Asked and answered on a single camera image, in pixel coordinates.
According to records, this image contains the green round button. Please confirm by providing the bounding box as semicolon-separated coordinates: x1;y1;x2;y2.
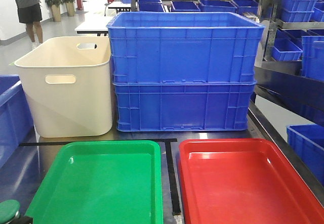
0;199;20;223

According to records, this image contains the upper stacked blue crate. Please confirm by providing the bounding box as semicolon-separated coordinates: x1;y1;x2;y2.
107;12;264;84

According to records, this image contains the stacked blue crate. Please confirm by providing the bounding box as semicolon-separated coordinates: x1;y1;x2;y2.
113;81;256;131
107;12;264;84

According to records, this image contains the lower stacked blue crate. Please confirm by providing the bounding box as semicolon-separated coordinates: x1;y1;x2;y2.
113;81;256;131

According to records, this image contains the cream plastic basket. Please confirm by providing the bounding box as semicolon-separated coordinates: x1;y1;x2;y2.
14;36;113;138

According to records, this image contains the red plastic tray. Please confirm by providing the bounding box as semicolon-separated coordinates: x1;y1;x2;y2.
179;139;323;223

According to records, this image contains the green plastic tray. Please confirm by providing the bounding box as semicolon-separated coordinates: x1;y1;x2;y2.
26;140;164;223

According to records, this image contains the person in black shorts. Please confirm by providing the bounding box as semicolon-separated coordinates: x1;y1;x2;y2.
15;0;43;50

